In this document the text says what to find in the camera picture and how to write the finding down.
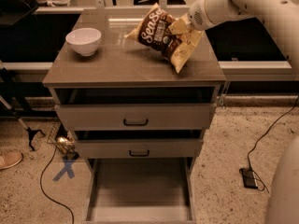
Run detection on bottom grey drawer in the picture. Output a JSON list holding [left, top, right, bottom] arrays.
[[82, 158, 196, 224]]

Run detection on grey drawer cabinet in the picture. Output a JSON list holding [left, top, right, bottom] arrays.
[[42, 7, 227, 224]]

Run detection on black cable right floor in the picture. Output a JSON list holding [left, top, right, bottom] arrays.
[[247, 95, 299, 194]]

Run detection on grey drawer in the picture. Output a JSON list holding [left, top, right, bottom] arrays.
[[75, 139, 203, 159], [55, 104, 216, 131], [82, 158, 196, 224]]

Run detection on top grey drawer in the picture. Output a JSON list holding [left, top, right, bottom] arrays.
[[55, 104, 216, 131]]

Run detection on brown chip bag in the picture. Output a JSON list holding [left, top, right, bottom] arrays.
[[125, 4, 202, 73]]

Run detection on black tripod stand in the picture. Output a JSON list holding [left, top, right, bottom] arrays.
[[0, 59, 46, 152]]

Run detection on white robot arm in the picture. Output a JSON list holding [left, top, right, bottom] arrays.
[[170, 0, 299, 224]]

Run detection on wire basket on floor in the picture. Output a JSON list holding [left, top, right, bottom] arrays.
[[47, 121, 75, 155]]

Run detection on blue tape cross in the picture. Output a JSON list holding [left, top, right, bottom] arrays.
[[53, 160, 75, 181]]

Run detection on black cable left floor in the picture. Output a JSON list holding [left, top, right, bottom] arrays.
[[39, 146, 76, 224]]

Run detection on tan shoe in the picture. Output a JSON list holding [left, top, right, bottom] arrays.
[[0, 152, 23, 170]]

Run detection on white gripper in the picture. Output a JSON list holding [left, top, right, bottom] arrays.
[[169, 0, 227, 35]]

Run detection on white ceramic bowl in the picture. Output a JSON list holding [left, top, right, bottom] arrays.
[[65, 28, 102, 56]]

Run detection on black cable floor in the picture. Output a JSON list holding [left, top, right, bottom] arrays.
[[247, 95, 299, 194], [39, 146, 76, 224]]

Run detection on middle grey drawer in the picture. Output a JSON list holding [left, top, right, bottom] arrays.
[[75, 139, 203, 159]]

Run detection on black power adapter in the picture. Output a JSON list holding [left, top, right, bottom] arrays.
[[239, 168, 258, 189]]

